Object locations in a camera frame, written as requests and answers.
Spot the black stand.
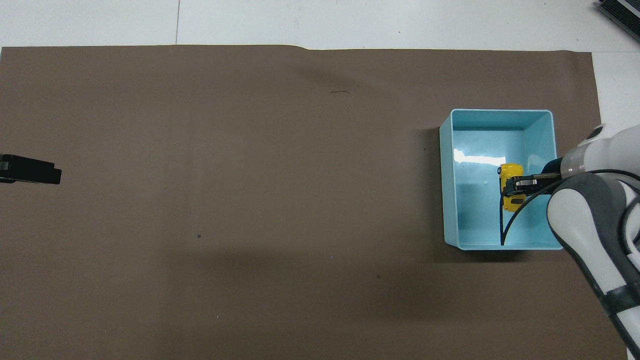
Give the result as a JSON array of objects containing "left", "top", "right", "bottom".
[{"left": 595, "top": 0, "right": 640, "bottom": 29}]

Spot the yellow toy beetle car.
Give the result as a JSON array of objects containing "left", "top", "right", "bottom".
[{"left": 499, "top": 163, "right": 527, "bottom": 213}]

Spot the black cable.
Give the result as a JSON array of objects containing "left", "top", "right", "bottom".
[{"left": 499, "top": 169, "right": 640, "bottom": 247}]

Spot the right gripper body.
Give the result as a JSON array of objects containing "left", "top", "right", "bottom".
[{"left": 540, "top": 156, "right": 566, "bottom": 181}]

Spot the light blue plastic box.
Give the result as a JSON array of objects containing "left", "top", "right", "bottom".
[{"left": 439, "top": 108, "right": 566, "bottom": 251}]

